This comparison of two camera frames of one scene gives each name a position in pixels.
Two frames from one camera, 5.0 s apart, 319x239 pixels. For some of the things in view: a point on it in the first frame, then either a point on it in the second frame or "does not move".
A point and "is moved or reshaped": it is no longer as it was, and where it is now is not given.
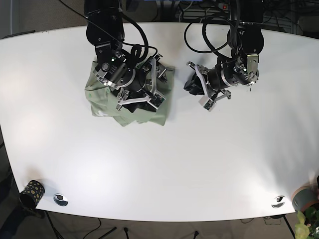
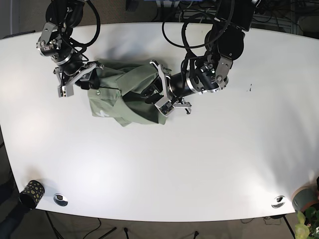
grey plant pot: x=305 y=196 does not move
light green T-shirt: x=103 y=101 is moved or reshaped
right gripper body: x=242 y=71 -> x=208 y=75
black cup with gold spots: x=32 y=194 does not move
